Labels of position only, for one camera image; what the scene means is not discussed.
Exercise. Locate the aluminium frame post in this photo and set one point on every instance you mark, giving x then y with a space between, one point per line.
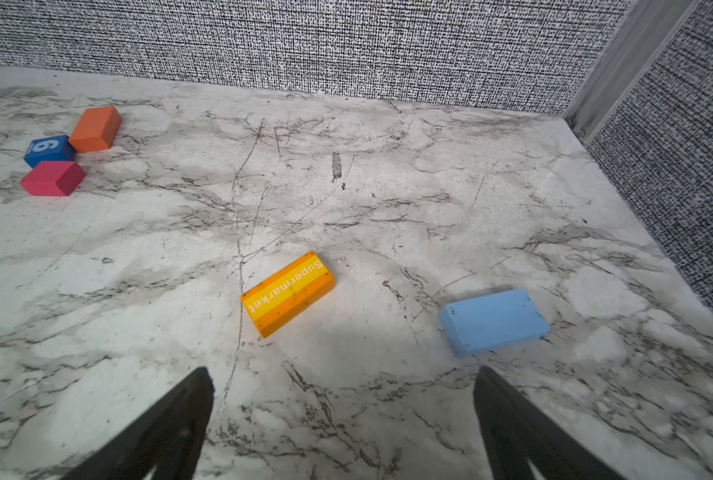
642 35

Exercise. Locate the orange wood block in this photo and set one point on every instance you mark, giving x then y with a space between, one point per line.
96 130

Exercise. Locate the blue number six cube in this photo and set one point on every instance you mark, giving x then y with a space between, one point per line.
55 148

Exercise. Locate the magenta-red wood block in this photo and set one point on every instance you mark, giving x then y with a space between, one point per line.
54 178

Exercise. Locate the light blue wood block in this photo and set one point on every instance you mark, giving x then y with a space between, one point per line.
490 322

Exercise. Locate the yellow Supermarket wood block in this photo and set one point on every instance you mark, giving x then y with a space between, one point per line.
286 294

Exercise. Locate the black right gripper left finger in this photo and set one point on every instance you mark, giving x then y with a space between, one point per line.
163 443

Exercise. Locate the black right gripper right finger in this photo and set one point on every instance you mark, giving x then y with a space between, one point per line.
519 438

